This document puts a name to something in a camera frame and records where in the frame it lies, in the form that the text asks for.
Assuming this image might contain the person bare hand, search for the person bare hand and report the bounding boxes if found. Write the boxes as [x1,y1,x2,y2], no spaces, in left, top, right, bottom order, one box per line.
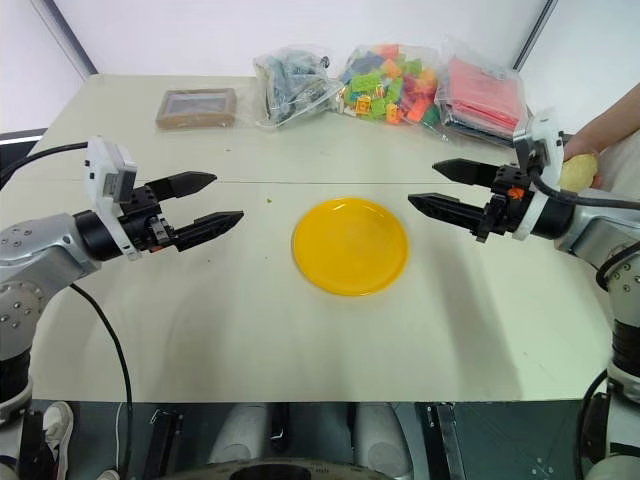
[564,124,616,189]

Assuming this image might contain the plastic bag of colourful blocks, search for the plastic bag of colourful blocks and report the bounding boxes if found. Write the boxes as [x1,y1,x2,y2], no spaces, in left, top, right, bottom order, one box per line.
[333,43,447,133]

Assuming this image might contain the white sneaker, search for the white sneaker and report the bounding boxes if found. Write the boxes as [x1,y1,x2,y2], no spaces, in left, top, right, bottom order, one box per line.
[41,399,76,480]

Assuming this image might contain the flat black object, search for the flat black object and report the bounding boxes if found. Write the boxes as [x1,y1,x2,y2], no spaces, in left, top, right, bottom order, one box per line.
[0,128,48,147]

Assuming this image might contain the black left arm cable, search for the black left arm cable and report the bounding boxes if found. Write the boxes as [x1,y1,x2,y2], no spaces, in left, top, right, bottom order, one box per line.
[69,282,135,480]
[0,141,91,190]

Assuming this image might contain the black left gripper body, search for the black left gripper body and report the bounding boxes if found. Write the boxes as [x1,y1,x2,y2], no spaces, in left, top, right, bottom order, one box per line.
[118,182,180,254]

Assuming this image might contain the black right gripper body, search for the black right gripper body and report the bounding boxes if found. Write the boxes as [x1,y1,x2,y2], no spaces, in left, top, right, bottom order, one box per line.
[471,163,532,245]

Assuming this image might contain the plastic bag of red sheets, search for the plastic bag of red sheets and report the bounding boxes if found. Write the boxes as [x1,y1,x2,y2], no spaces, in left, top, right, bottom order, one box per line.
[431,36,532,149]

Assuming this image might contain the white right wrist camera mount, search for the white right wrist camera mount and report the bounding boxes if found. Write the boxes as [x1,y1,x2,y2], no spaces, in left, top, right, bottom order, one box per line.
[512,106,570,243]

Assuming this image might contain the black upright strut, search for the black upright strut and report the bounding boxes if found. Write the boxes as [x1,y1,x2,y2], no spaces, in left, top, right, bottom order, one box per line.
[148,408,184,480]
[426,402,472,480]

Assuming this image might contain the plastic bag of dark parts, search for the plastic bag of dark parts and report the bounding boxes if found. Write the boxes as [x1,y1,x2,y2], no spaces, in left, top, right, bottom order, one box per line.
[251,45,346,129]

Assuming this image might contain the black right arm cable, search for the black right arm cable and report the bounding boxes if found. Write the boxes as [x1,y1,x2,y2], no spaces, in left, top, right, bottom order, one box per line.
[528,167,640,210]
[574,369,610,480]

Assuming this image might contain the dark grey frame bar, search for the dark grey frame bar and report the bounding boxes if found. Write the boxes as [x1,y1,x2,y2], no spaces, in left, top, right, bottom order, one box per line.
[511,0,560,72]
[41,0,100,77]

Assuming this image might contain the dark rounded shape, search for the dark rounded shape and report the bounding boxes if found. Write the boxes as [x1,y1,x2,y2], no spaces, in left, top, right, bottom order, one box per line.
[192,458,404,480]

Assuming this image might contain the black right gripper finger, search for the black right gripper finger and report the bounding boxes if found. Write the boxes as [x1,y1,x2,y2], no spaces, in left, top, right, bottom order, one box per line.
[407,192,485,235]
[431,158,497,189]

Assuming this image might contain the yellow round plate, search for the yellow round plate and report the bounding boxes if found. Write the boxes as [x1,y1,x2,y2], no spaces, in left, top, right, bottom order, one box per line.
[292,196,412,298]

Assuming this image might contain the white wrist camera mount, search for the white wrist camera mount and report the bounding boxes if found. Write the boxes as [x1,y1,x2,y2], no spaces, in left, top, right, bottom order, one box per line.
[82,135,144,262]
[512,106,570,243]

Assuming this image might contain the grey rounded shape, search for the grey rounded shape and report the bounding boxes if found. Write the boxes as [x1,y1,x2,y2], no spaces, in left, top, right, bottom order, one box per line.
[206,402,275,467]
[355,402,415,477]

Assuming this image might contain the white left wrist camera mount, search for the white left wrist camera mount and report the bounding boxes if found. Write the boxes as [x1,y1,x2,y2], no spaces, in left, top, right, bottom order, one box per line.
[82,135,144,262]

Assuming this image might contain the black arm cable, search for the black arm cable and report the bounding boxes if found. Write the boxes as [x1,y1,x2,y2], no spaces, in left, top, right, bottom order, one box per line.
[528,167,640,210]
[574,369,610,480]
[69,282,135,480]
[0,141,91,190]

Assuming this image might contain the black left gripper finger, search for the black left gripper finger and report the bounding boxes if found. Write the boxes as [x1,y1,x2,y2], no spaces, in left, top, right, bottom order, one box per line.
[158,170,218,204]
[174,210,245,253]

